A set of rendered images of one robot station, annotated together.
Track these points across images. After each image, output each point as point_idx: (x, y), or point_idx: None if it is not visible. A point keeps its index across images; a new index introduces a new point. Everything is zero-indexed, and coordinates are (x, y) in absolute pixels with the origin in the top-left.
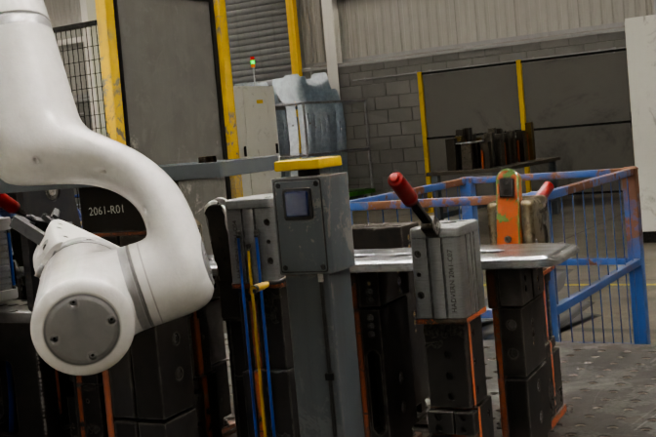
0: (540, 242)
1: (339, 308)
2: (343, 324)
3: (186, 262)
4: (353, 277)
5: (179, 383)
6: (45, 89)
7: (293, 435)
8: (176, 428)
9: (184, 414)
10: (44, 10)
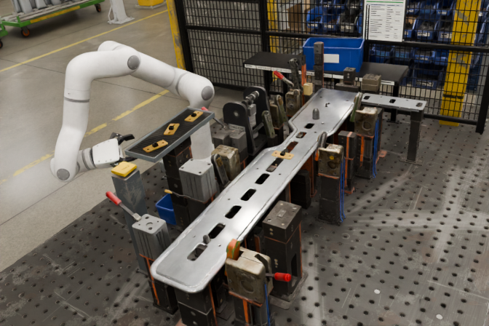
0: (236, 284)
1: (126, 213)
2: (129, 217)
3: (54, 171)
4: None
5: (177, 197)
6: (63, 117)
7: None
8: (176, 207)
9: (180, 205)
10: (70, 97)
